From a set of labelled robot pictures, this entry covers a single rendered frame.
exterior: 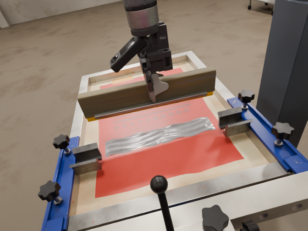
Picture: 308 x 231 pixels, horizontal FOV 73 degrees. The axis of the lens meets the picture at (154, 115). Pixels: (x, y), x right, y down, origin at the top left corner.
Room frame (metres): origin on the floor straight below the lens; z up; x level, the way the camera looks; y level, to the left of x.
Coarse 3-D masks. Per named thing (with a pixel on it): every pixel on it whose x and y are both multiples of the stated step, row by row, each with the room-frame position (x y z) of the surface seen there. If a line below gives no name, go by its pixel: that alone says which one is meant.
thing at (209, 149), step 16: (192, 112) 0.58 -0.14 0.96; (208, 112) 0.56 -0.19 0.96; (176, 144) 0.44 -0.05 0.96; (192, 144) 0.43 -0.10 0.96; (208, 144) 0.41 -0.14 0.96; (224, 144) 0.40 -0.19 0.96; (176, 160) 0.38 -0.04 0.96; (192, 160) 0.37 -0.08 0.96; (208, 160) 0.36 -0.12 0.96; (224, 160) 0.35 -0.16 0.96
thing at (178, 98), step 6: (180, 96) 0.52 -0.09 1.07; (186, 96) 0.52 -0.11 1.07; (192, 96) 0.51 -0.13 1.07; (198, 96) 0.52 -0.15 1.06; (150, 102) 0.52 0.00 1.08; (156, 102) 0.51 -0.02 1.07; (162, 102) 0.51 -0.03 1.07; (168, 102) 0.51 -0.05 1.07; (126, 108) 0.51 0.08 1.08; (132, 108) 0.51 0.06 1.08; (138, 108) 0.50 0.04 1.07; (144, 108) 0.51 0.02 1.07; (96, 114) 0.51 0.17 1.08; (102, 114) 0.50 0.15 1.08; (108, 114) 0.50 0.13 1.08; (114, 114) 0.50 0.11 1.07
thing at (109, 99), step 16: (144, 80) 0.54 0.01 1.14; (160, 80) 0.53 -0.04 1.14; (176, 80) 0.52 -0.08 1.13; (192, 80) 0.53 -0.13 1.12; (208, 80) 0.53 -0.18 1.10; (80, 96) 0.51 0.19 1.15; (96, 96) 0.51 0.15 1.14; (112, 96) 0.51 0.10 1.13; (128, 96) 0.51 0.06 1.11; (144, 96) 0.52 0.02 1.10; (160, 96) 0.52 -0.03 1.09; (176, 96) 0.53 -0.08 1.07; (96, 112) 0.51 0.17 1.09
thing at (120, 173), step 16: (112, 128) 0.58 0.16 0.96; (128, 128) 0.56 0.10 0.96; (144, 128) 0.54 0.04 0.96; (160, 144) 0.45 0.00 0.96; (112, 160) 0.43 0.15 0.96; (128, 160) 0.42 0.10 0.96; (144, 160) 0.40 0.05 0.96; (160, 160) 0.39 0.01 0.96; (96, 176) 0.38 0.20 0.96; (112, 176) 0.37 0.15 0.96; (128, 176) 0.36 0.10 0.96; (144, 176) 0.35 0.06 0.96; (96, 192) 0.33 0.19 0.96; (112, 192) 0.32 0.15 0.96
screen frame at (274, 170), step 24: (120, 72) 0.98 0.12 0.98; (216, 96) 0.63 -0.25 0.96; (264, 168) 0.28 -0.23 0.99; (72, 192) 0.32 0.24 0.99; (168, 192) 0.27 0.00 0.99; (192, 192) 0.25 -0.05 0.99; (216, 192) 0.24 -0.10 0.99; (72, 216) 0.26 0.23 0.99; (96, 216) 0.24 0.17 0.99; (120, 216) 0.23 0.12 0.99
